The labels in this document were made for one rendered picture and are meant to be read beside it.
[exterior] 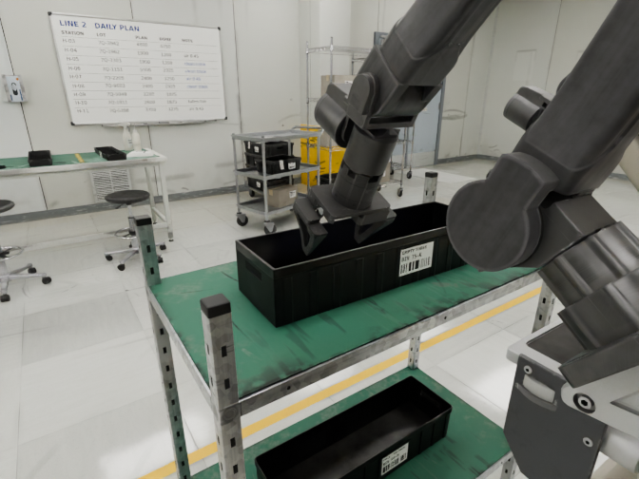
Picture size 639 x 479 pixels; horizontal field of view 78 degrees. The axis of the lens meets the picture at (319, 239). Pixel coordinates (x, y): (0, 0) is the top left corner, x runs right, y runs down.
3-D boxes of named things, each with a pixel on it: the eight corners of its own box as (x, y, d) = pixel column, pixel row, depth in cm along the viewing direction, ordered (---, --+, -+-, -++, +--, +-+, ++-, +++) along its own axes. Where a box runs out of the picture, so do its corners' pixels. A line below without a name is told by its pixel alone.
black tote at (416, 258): (276, 328, 70) (273, 270, 66) (239, 290, 83) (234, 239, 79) (483, 258, 99) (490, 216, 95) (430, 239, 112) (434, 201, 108)
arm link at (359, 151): (375, 136, 45) (411, 134, 48) (343, 105, 49) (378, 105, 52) (356, 185, 49) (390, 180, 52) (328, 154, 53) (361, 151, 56)
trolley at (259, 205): (234, 226, 424) (226, 129, 389) (294, 208, 487) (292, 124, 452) (267, 238, 390) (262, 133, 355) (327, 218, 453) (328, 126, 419)
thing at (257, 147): (243, 196, 547) (241, 140, 521) (273, 191, 573) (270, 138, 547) (267, 206, 498) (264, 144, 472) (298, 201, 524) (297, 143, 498)
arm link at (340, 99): (374, 81, 41) (433, 83, 45) (319, 36, 47) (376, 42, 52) (340, 177, 49) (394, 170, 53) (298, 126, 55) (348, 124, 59)
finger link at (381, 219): (320, 232, 64) (337, 184, 58) (357, 224, 67) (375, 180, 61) (342, 261, 60) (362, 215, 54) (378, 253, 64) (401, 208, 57)
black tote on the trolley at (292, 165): (274, 176, 394) (273, 162, 389) (254, 172, 412) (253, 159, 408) (301, 170, 422) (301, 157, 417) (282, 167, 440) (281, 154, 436)
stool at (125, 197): (92, 260, 336) (78, 195, 316) (147, 242, 377) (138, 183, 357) (130, 276, 308) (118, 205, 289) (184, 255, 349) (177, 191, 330)
